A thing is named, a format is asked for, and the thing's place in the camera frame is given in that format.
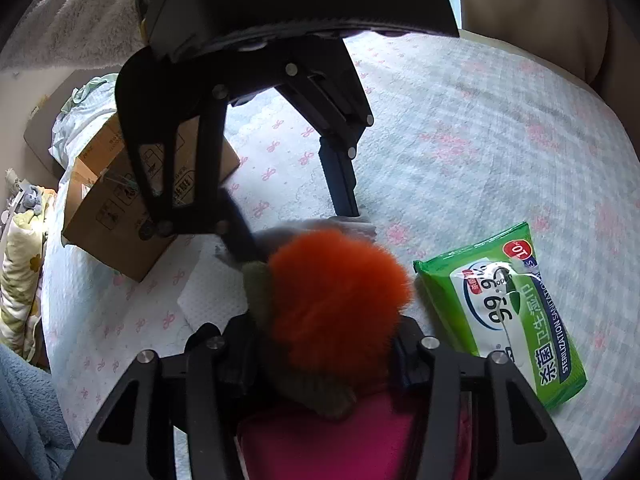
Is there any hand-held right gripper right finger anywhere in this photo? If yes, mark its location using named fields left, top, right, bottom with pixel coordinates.
left=391, top=317, right=584, bottom=480

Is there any beige cushion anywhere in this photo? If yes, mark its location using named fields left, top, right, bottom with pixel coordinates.
left=457, top=0, right=640, bottom=107

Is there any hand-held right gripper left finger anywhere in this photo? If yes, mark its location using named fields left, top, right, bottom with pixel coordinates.
left=74, top=317, right=263, bottom=480

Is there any magenta pink cloth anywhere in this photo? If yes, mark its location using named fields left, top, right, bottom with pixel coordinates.
left=235, top=389, right=474, bottom=480

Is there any white paper towel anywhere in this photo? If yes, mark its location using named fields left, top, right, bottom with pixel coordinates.
left=177, top=254, right=252, bottom=332

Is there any light green cloth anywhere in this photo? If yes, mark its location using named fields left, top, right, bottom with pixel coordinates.
left=49, top=74, right=122, bottom=169

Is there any white fluffy blanket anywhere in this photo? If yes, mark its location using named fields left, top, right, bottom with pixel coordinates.
left=0, top=0, right=167, bottom=74

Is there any green wet wipes pack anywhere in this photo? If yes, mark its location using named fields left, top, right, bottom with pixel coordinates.
left=413, top=221, right=589, bottom=412

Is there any brown cardboard box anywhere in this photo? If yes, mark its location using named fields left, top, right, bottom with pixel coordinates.
left=61, top=112, right=241, bottom=284

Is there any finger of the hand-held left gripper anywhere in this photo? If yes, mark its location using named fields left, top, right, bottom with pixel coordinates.
left=272, top=40, right=376, bottom=219
left=115, top=49, right=267, bottom=267

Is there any grey plush toy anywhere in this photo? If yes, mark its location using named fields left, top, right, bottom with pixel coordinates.
left=4, top=169, right=45, bottom=212

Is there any floral yellow quilt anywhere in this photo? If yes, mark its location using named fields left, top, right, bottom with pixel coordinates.
left=0, top=184, right=59, bottom=362

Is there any blue fluffy blanket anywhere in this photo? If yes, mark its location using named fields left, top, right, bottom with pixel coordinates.
left=0, top=344, right=77, bottom=480

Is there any flat cardboard sheet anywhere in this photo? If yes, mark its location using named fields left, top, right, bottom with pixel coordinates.
left=23, top=82, right=77, bottom=177

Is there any olive knit hat orange pom-pom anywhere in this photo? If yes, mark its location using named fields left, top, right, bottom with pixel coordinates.
left=240, top=227, right=416, bottom=419

